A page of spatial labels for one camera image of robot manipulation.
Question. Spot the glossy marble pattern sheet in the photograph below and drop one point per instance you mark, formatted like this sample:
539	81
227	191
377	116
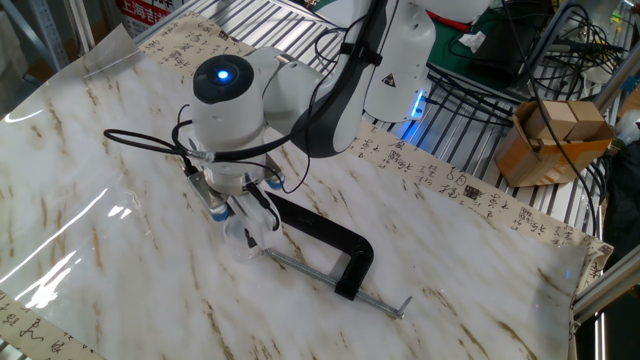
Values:
125	150

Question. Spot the green mat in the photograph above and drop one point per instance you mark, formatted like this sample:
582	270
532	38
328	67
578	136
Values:
450	55

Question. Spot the beige calligraphy print cloth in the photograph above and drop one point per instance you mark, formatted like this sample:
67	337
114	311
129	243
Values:
450	180

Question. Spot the white round object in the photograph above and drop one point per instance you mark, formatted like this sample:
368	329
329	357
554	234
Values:
629	125

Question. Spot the brown cardboard box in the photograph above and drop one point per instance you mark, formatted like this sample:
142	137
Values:
525	160

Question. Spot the crumpled white paper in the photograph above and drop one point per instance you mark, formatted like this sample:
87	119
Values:
472	41

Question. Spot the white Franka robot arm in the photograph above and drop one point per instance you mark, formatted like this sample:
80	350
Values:
227	130

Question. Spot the small clear glass jar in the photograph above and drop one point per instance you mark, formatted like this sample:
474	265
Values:
240	247

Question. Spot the red tool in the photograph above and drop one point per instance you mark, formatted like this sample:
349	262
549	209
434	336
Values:
452	23

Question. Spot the aluminium profile post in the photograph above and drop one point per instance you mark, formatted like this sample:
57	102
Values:
82	25
617	82

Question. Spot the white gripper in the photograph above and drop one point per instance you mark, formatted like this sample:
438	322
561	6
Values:
257	220

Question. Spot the grey metal shelf frame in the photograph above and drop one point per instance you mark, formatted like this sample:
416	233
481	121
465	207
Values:
47	30

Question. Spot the aluminium frame rail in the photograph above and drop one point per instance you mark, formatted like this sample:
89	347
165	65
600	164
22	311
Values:
605	290

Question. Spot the black C-clamp with steel screw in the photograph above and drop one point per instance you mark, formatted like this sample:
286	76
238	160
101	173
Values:
357	255

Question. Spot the red and white printed box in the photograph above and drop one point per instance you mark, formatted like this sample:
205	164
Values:
142	12

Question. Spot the black bag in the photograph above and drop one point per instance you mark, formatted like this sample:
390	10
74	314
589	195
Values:
622	200

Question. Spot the silver bracket with blue tips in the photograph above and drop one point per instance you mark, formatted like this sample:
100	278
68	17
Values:
205	192

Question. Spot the black device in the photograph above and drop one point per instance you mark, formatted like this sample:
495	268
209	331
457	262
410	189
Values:
505	55

